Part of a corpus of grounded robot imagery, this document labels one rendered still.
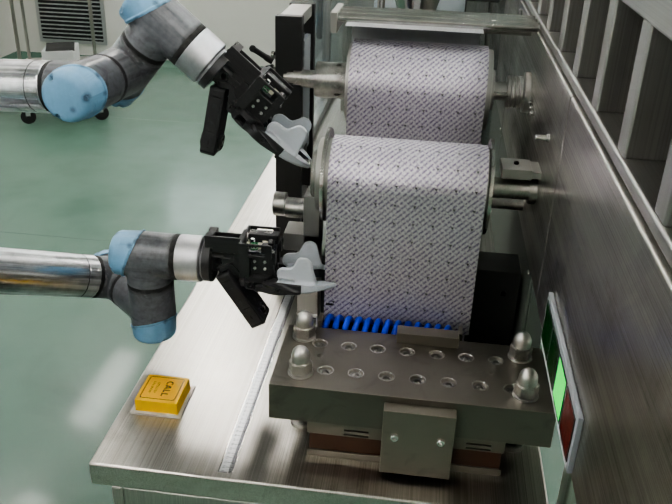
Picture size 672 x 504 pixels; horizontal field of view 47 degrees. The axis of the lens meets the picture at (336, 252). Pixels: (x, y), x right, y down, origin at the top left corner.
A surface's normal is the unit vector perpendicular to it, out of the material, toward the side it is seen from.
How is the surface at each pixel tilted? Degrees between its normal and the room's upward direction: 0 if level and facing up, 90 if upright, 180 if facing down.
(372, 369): 0
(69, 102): 90
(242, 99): 90
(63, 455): 0
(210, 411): 0
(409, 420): 90
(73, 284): 94
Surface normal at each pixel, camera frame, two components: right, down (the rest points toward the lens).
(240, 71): -0.13, 0.44
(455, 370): 0.03, -0.89
